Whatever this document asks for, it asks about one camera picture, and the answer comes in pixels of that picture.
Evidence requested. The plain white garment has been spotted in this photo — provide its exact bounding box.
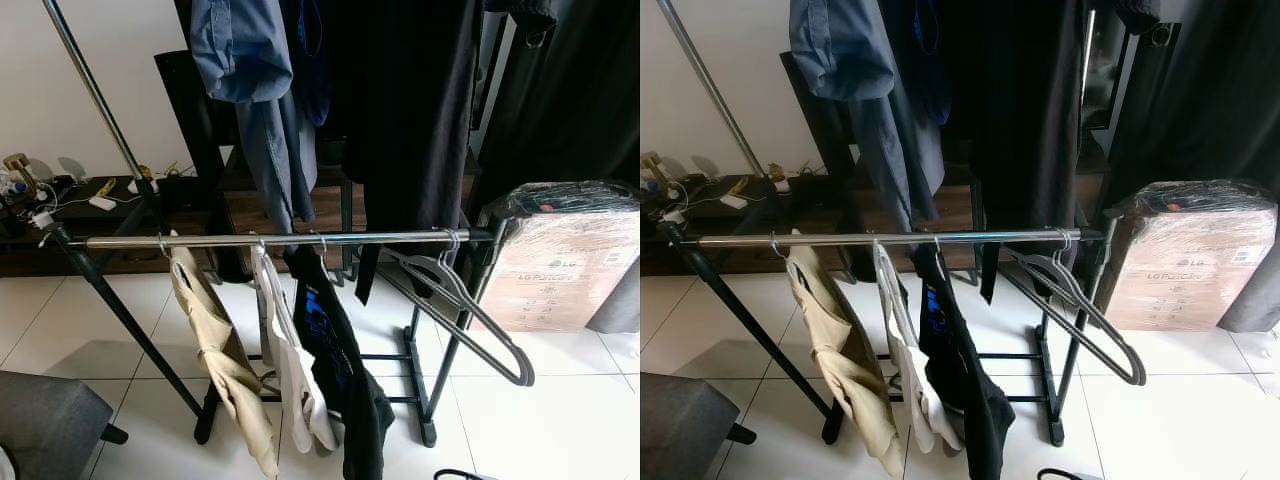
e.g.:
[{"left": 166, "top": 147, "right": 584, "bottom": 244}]
[
  {"left": 248, "top": 245, "right": 341, "bottom": 456},
  {"left": 872, "top": 240, "right": 966, "bottom": 456}
]

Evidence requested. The dark grey plastic hanger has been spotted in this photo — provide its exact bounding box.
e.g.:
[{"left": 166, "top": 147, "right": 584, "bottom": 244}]
[
  {"left": 1010, "top": 232, "right": 1136, "bottom": 366},
  {"left": 385, "top": 232, "right": 523, "bottom": 366},
  {"left": 1000, "top": 232, "right": 1148, "bottom": 388},
  {"left": 378, "top": 232, "right": 537, "bottom": 388}
]

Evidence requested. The plastic wrapped cardboard box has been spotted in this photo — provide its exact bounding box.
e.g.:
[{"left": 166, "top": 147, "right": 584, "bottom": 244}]
[
  {"left": 480, "top": 180, "right": 641, "bottom": 333},
  {"left": 1095, "top": 180, "right": 1280, "bottom": 333}
]

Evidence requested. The dark wooden sideboard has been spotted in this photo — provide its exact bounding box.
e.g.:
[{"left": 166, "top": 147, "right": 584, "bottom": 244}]
[
  {"left": 0, "top": 150, "right": 481, "bottom": 279},
  {"left": 640, "top": 150, "right": 1111, "bottom": 279}
]

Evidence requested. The slanted chrome pole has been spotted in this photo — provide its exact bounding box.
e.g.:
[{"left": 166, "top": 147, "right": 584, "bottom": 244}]
[
  {"left": 40, "top": 0, "right": 159, "bottom": 196},
  {"left": 653, "top": 0, "right": 776, "bottom": 191}
]

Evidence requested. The grey fabric ottoman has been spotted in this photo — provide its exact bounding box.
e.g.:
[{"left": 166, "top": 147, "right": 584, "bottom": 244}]
[
  {"left": 0, "top": 370, "right": 129, "bottom": 480},
  {"left": 640, "top": 372, "right": 756, "bottom": 480}
]

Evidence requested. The black leaning board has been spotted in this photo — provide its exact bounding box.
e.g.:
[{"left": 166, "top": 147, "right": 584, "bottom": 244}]
[
  {"left": 153, "top": 48, "right": 251, "bottom": 283},
  {"left": 778, "top": 48, "right": 871, "bottom": 281}
]

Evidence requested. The beige garment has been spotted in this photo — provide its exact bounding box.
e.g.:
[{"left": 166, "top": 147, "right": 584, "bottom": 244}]
[
  {"left": 165, "top": 240, "right": 281, "bottom": 476},
  {"left": 785, "top": 238, "right": 906, "bottom": 476}
]

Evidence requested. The blue shirt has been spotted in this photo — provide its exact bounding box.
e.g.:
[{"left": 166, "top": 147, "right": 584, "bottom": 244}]
[
  {"left": 190, "top": 0, "right": 321, "bottom": 236},
  {"left": 790, "top": 0, "right": 936, "bottom": 236}
]

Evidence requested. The navy garment blue trim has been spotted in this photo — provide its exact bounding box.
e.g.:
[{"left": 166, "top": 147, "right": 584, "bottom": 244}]
[
  {"left": 895, "top": 0, "right": 951, "bottom": 126},
  {"left": 285, "top": 0, "right": 336, "bottom": 129}
]

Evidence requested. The black t-shirt blue print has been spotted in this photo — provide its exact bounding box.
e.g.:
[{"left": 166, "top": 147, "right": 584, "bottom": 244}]
[
  {"left": 912, "top": 245, "right": 1016, "bottom": 480},
  {"left": 283, "top": 245, "right": 396, "bottom": 480}
]

